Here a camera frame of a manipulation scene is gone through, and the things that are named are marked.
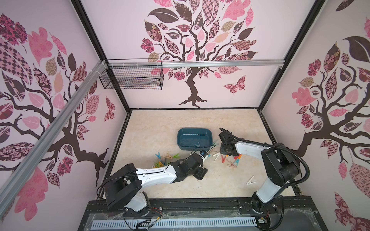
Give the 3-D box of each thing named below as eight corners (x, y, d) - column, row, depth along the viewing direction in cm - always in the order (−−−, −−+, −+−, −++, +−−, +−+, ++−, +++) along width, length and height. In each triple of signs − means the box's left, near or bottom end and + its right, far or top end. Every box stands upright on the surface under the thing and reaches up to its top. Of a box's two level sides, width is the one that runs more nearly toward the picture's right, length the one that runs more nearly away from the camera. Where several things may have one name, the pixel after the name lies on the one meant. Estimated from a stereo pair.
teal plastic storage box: (177, 150, 98) (176, 145, 93) (178, 132, 108) (177, 127, 103) (212, 150, 98) (213, 145, 93) (210, 132, 108) (211, 127, 103)
